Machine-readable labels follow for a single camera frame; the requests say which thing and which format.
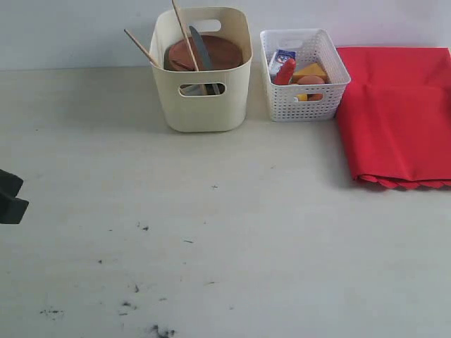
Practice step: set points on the white lattice plastic basket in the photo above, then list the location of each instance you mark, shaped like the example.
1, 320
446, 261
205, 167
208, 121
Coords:
312, 45

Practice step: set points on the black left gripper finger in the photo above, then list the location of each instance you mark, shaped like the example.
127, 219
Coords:
10, 184

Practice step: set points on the short wooden chopstick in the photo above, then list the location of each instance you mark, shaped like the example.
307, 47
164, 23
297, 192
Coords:
142, 49

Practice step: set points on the red cloth mat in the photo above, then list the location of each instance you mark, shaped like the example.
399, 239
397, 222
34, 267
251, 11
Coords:
394, 117

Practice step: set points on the stainless steel cup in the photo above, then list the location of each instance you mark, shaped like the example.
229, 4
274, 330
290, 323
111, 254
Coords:
193, 90

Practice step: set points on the blue white milk carton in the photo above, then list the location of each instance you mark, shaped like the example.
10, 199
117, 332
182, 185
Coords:
278, 59

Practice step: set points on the dark wooden spoon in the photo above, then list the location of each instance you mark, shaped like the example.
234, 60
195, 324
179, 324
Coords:
181, 66

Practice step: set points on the yellow lemon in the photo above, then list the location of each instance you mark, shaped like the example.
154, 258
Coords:
303, 96

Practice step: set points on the brown egg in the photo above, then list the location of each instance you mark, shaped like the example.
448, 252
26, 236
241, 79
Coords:
311, 80

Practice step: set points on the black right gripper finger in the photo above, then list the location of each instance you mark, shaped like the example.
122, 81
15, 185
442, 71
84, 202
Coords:
12, 209

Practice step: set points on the long wooden chopstick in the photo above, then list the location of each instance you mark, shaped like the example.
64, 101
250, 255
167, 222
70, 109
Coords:
185, 35

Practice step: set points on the brown wooden plate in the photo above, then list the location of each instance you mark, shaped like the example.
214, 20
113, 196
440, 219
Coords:
223, 53

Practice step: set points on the steel table knife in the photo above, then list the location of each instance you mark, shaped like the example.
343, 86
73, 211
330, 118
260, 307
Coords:
205, 58

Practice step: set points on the yellow cheese wedge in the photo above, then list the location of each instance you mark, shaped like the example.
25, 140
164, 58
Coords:
313, 69

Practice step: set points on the red sausage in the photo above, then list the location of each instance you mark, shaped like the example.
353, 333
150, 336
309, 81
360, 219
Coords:
284, 75

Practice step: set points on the fried chicken nugget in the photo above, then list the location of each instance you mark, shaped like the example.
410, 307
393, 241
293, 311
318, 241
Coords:
314, 97

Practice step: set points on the cream plastic bin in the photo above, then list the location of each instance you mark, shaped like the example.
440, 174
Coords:
205, 113

